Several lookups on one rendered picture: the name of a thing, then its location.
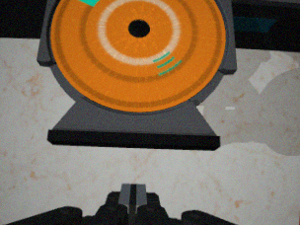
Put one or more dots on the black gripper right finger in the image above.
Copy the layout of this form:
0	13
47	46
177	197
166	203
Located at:
147	210

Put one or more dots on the orange cd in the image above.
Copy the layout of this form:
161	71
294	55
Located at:
98	56

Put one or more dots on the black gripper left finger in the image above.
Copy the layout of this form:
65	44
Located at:
114	212

